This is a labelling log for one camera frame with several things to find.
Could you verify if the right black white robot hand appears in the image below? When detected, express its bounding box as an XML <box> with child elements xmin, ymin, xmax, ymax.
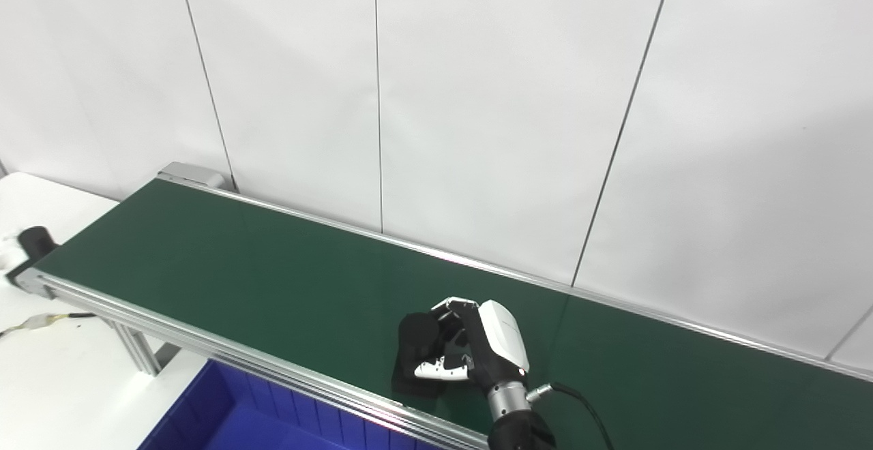
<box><xmin>414</xmin><ymin>297</ymin><xmax>531</xmax><ymax>396</ymax></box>

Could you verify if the black part with cylinder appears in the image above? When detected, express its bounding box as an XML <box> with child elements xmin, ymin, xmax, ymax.
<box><xmin>392</xmin><ymin>312</ymin><xmax>471</xmax><ymax>398</ymax></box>
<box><xmin>5</xmin><ymin>226</ymin><xmax>59</xmax><ymax>280</ymax></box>

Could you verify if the blue plastic bin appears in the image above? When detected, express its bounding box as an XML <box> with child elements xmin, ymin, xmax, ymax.
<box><xmin>136</xmin><ymin>359</ymin><xmax>437</xmax><ymax>450</ymax></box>

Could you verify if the aluminium conveyor support leg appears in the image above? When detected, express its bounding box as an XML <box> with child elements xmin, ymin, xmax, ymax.
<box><xmin>102</xmin><ymin>320</ymin><xmax>181</xmax><ymax>376</ymax></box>

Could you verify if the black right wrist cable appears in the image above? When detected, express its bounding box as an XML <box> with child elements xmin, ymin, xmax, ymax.
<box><xmin>529</xmin><ymin>382</ymin><xmax>615</xmax><ymax>450</ymax></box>

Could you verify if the green conveyor belt aluminium frame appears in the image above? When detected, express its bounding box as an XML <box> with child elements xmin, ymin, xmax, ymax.
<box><xmin>14</xmin><ymin>162</ymin><xmax>873</xmax><ymax>450</ymax></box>

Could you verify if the black cable with white connector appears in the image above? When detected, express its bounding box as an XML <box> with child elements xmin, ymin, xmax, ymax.
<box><xmin>0</xmin><ymin>312</ymin><xmax>96</xmax><ymax>340</ymax></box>

